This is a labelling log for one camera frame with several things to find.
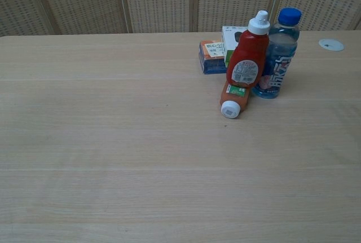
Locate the clear drink bottle blue cap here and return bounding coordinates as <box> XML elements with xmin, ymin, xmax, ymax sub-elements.
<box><xmin>252</xmin><ymin>7</ymin><xmax>302</xmax><ymax>99</ymax></box>

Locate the orange sauce bottle white cap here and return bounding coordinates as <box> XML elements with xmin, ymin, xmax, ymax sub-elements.
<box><xmin>219</xmin><ymin>81</ymin><xmax>250</xmax><ymax>120</ymax></box>

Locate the orange and blue box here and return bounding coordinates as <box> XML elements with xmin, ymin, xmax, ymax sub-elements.
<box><xmin>199</xmin><ymin>40</ymin><xmax>230</xmax><ymax>75</ymax></box>

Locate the white green mouse box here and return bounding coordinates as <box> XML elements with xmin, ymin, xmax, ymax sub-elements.
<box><xmin>221</xmin><ymin>25</ymin><xmax>249</xmax><ymax>70</ymax></box>

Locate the red ketchup bottle white cap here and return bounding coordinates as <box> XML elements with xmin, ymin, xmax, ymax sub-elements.
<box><xmin>226</xmin><ymin>10</ymin><xmax>271</xmax><ymax>90</ymax></box>

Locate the white round table grommet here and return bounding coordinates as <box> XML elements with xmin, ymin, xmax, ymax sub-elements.
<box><xmin>318</xmin><ymin>38</ymin><xmax>345</xmax><ymax>52</ymax></box>

